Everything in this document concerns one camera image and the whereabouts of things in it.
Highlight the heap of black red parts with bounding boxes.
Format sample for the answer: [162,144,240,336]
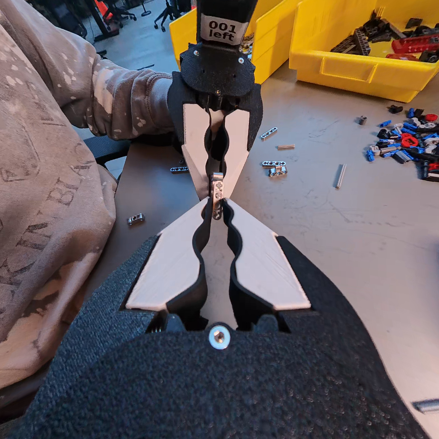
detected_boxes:
[330,8,439,64]

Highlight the person's left forearm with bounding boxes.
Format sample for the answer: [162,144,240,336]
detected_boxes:
[59,38,176,139]

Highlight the pile of blue brick pieces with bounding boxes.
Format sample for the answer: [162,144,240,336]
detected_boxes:
[364,106,439,183]

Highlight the orange traffic cone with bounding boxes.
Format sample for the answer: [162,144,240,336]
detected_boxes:
[94,0,114,22]

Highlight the small yellow parts bin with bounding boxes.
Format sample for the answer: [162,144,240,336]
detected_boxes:
[288,0,439,104]

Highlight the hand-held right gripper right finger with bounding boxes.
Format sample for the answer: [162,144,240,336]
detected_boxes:
[224,198,311,315]

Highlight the grey brick beam assembly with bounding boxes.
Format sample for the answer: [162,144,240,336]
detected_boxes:
[209,172,226,221]

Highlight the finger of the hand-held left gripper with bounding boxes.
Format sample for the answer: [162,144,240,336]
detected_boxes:
[220,110,249,197]
[183,103,216,200]

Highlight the black office chair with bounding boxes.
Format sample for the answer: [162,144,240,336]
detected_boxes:
[110,0,138,25]
[154,0,194,32]

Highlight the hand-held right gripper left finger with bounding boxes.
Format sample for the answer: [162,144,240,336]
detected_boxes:
[126,198,215,315]

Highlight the grey desk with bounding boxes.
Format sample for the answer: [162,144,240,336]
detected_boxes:
[86,62,439,439]

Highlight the grey double-loop brick connector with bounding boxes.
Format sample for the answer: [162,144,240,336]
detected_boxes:
[261,159,289,178]

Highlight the large yellow parts bin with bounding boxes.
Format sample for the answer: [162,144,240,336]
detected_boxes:
[169,0,300,87]

